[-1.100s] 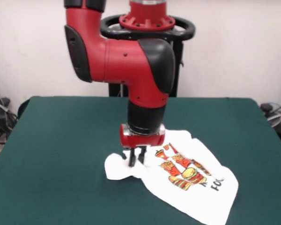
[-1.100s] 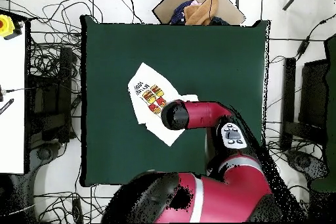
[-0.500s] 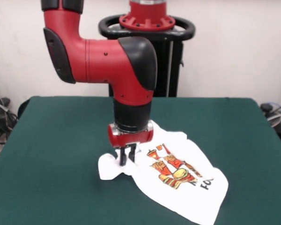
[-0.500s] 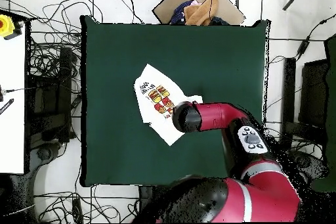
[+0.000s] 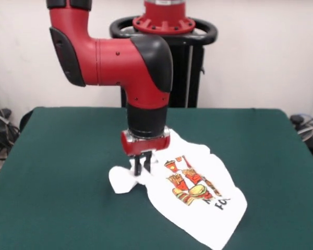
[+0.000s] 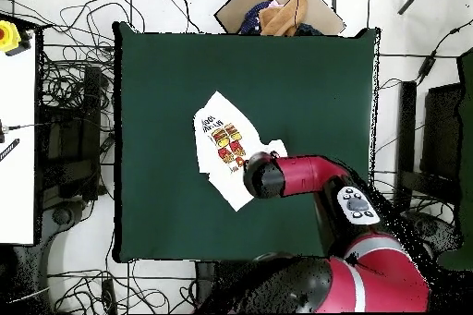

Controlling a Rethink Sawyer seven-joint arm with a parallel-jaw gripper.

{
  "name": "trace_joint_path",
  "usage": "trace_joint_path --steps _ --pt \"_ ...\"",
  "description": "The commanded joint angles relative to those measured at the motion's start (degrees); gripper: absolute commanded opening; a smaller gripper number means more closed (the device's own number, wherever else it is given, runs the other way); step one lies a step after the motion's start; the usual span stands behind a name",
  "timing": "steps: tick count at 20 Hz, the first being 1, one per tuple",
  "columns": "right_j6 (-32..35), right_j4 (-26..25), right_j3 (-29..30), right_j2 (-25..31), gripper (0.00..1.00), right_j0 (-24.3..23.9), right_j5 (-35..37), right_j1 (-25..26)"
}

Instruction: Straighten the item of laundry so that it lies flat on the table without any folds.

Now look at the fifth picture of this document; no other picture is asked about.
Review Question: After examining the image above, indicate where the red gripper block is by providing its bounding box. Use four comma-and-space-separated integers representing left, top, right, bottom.
121, 126, 172, 177

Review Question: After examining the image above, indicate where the white printed t-shirt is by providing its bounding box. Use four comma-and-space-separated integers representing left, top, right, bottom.
109, 129, 248, 250

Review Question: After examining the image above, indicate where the dark green table cloth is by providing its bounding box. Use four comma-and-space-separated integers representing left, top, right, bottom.
0, 106, 313, 250

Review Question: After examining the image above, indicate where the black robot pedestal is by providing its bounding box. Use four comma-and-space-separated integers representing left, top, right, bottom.
109, 16, 219, 109

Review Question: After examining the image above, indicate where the black cable tangle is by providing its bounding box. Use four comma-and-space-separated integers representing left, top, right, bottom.
0, 83, 21, 183

